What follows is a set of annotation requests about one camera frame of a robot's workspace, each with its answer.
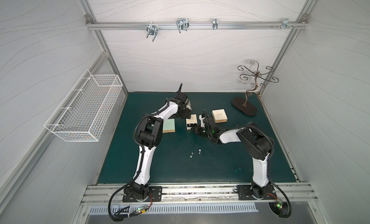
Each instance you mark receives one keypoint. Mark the white wire basket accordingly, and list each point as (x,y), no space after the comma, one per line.
(84,112)

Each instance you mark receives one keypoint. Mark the black metal jewelry stand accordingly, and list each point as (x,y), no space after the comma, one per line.
(258,82)

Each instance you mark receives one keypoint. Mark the mint green jewelry box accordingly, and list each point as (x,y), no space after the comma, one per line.
(169,126)

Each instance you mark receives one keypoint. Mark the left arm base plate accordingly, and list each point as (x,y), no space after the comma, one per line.
(154,193)

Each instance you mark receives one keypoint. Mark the white slotted cable duct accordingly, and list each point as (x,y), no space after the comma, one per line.
(207,208)

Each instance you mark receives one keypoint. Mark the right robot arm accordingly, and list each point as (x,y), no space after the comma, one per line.
(258,144)

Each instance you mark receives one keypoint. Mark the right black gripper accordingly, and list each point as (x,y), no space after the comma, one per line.
(206,127)

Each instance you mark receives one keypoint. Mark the metal clamp hook small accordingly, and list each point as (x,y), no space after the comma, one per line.
(215,24)

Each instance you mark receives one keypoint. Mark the metal clamp hook middle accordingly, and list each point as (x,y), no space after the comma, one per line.
(182,24)

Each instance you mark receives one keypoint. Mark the aluminium front rail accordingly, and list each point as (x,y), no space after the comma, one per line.
(201,193)

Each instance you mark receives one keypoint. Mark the aluminium crossbar rail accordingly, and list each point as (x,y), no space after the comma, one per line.
(192,25)

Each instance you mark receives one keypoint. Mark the metal clamp hook right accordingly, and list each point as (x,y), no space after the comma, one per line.
(285,25)

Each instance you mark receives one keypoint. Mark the metal clamp hook left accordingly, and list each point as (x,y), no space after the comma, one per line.
(151,30)

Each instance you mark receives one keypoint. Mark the grey ribbed ceramic cup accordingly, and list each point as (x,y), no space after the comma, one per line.
(188,104)

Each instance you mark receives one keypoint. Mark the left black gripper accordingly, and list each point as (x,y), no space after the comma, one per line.
(181,97)

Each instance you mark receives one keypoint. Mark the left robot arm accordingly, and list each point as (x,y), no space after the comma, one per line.
(148,135)

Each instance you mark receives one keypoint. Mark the small cream jewelry box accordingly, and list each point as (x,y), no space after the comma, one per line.
(191,122)

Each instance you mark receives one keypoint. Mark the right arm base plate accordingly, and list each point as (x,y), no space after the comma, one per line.
(242,192)

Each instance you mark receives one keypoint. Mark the large cream jewelry box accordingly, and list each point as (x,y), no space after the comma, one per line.
(219,116)

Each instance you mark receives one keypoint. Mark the dark green table mat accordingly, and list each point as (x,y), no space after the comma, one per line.
(171,162)

